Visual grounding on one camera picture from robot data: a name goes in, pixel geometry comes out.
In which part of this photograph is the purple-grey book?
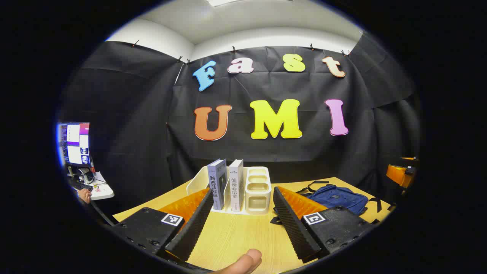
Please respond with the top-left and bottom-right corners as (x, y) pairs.
(207, 159), (228, 210)

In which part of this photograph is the white side table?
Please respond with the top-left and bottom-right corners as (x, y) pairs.
(70, 167), (115, 201)

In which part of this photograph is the white book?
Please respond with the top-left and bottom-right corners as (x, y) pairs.
(229, 159), (244, 212)

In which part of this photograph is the computer monitor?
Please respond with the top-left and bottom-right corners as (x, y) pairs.
(57, 122), (92, 168)

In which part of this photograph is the black backdrop cloth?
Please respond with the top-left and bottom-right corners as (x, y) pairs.
(57, 36), (423, 217)

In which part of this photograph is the white plastic bookshelf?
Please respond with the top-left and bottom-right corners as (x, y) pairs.
(186, 166), (272, 216)

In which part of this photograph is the blue schoolbag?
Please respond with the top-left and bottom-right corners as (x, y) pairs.
(270, 180), (383, 225)

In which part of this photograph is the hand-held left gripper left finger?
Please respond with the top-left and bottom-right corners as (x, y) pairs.
(110, 187), (214, 267)

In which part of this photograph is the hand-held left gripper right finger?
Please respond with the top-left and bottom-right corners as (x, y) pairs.
(272, 186), (376, 264)

